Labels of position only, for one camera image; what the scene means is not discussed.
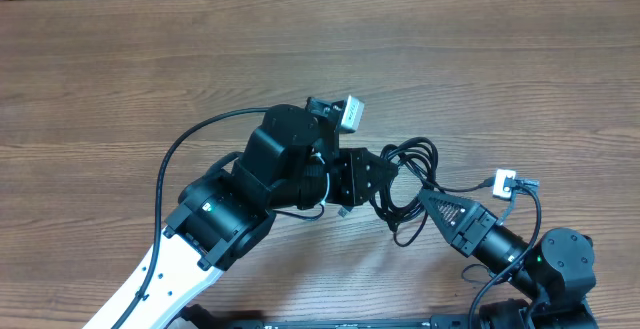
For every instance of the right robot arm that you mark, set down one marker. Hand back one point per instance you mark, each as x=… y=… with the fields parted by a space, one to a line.
x=542 y=283

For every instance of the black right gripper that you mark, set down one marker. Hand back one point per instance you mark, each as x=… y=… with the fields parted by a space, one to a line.
x=465 y=224

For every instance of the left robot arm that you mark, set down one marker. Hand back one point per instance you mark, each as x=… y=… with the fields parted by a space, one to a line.
x=292 y=159

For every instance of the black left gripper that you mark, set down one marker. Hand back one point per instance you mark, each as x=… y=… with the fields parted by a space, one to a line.
x=354 y=189

